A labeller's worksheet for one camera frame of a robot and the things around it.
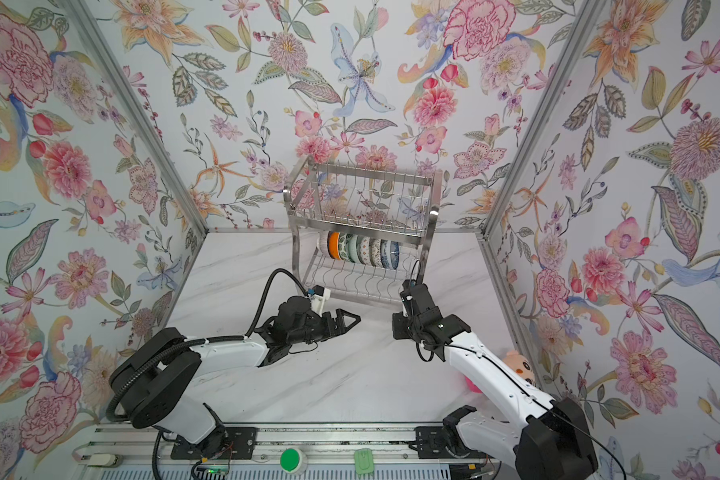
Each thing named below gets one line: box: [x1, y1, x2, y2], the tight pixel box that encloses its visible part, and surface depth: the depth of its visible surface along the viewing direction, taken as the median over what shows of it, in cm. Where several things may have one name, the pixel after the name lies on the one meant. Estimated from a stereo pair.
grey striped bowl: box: [316, 230, 330, 259], surface depth 106 cm
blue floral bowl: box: [380, 239, 400, 270], surface depth 102 cm
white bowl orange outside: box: [327, 231, 341, 260], surface depth 103 cm
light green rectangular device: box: [354, 448, 374, 474], surface depth 73 cm
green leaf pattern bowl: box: [338, 232, 350, 261], surface depth 103 cm
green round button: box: [280, 447, 308, 474], surface depth 66 cm
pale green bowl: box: [346, 233, 358, 263], surface depth 103 cm
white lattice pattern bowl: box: [369, 238, 383, 268], surface depth 103 cm
